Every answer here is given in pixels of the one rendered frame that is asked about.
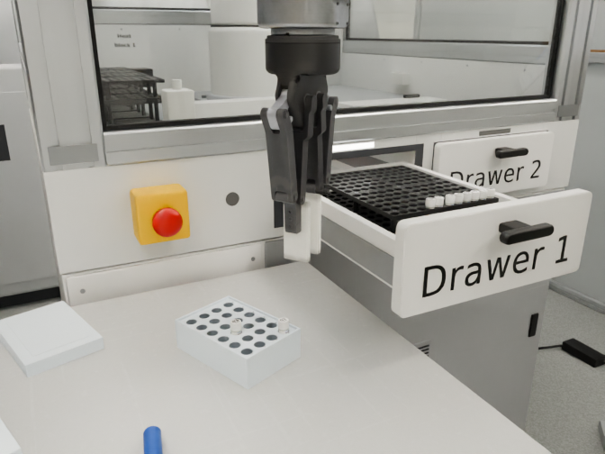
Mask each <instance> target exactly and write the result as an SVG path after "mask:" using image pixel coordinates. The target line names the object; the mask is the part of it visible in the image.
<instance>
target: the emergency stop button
mask: <svg viewBox="0 0 605 454"><path fill-rule="evenodd" d="M182 225H183V219H182V216H181V214H180V213H179V212H178V211H177V210H176V209H173V208H170V207H166V208H162V209H160V210H158V211H157V212H156V213H155V214H154V216H153V218H152V227H153V229H154V231H155V232H156V233H157V234H158V235H160V236H162V237H172V236H174V235H176V234H177V233H178V232H179V231H180V230H181V228H182Z"/></svg>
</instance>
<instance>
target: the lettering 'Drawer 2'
mask: <svg viewBox="0 0 605 454"><path fill-rule="evenodd" d="M535 162H538V167H537V169H536V170H535V172H534V173H533V174H532V176H531V177H530V178H536V177H539V176H534V175H535V173H536V172H537V171H538V169H539V168H540V164H541V162H540V160H538V159H537V160H534V161H533V164H534V163H535ZM522 168H524V167H521V168H518V173H517V179H516V181H518V180H519V171H520V170H521V169H522ZM509 170H511V171H512V174H508V175H507V172H508V171H509ZM501 172H502V169H501ZM501 172H500V175H499V177H498V178H497V170H494V173H493V176H492V181H493V179H494V176H495V178H496V184H499V181H500V178H501ZM488 173H489V184H490V185H491V184H492V181H491V171H488ZM453 174H459V175H460V176H461V180H462V181H463V179H464V177H463V174H462V173H461V172H459V171H455V172H451V177H453ZM476 175H477V176H478V175H483V177H480V178H477V179H476V180H475V182H474V184H475V185H477V184H476V183H477V181H478V180H481V179H482V180H483V181H482V183H481V185H479V186H483V184H484V173H483V172H480V173H477V174H476ZM507 176H514V169H513V168H508V169H507V170H506V172H505V174H504V180H505V182H507V183H509V182H511V181H513V179H512V180H507V179H506V177H507Z"/></svg>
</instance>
